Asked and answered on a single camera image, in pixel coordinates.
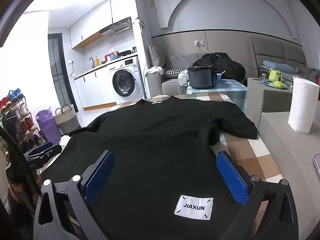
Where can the shoe rack with shoes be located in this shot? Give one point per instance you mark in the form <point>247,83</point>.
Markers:
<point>17,115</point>

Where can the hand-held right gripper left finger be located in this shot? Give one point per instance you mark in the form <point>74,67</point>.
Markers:
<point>100,177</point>

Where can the grey sofa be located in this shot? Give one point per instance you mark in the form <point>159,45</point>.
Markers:
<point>154,86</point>

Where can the black jacket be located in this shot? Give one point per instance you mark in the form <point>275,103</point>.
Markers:
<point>225,63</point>

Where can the white upper cabinets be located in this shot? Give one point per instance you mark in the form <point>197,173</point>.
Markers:
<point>100,20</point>

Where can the houndstooth cushion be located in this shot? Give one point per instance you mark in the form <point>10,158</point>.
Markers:
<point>173,71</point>

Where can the light grey clothes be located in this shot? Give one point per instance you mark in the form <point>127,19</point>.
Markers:
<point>183,78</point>

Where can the range hood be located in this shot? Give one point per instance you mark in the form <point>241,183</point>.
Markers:
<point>116,27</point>

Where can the tall grey side table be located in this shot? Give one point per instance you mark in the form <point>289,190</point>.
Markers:
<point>267,102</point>

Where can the black rice cooker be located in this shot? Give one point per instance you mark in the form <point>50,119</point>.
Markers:
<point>201,78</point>

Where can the wicker basket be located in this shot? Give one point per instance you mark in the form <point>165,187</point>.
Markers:
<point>66,121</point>

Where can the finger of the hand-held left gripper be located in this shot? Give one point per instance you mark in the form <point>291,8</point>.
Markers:
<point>47,155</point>
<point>42,148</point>

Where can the checked blanket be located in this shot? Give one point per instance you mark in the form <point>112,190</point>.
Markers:
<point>252,155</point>

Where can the low grey side table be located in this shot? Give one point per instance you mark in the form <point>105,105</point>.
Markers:
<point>287,150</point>

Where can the white washing machine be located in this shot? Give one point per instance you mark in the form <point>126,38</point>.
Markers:
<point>125,82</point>

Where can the black faucet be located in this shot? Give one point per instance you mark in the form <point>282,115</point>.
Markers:
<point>93,62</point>

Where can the grey pillow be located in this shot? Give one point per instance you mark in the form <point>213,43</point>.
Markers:
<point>156,56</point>

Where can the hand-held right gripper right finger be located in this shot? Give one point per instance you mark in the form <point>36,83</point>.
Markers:
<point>231,180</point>

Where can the purple bag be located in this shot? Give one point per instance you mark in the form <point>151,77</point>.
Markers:
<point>47,127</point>

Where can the white cabinets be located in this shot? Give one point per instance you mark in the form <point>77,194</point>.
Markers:
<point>92,90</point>
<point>100,20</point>

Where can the white plastic bag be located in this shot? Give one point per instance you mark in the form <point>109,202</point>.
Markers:
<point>65,142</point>

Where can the blue checked tablecloth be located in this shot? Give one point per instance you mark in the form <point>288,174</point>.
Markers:
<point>225,87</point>

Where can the white paper towel roll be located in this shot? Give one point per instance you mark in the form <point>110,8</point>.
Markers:
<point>301,105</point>

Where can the yellow bottle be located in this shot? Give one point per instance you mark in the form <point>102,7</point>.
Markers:
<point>97,62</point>

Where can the green cup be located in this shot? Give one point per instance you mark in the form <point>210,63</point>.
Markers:
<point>279,84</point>

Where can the white cloth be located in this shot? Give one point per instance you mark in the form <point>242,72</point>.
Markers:
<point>153,70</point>

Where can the white wall socket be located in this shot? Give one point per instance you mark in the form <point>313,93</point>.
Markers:
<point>199,43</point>

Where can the white lower cabinets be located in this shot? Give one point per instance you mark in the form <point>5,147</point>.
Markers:
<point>92,90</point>

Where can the dark grey clothes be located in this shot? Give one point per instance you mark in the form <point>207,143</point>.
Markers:
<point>310,72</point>

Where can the blue tray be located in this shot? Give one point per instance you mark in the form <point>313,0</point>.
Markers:
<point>268,83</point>

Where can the blue bowl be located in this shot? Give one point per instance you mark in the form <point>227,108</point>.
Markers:
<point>219,77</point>

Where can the blue pillow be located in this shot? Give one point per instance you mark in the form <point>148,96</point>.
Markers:
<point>277,66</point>

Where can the dark door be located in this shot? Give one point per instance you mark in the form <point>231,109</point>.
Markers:
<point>58,75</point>

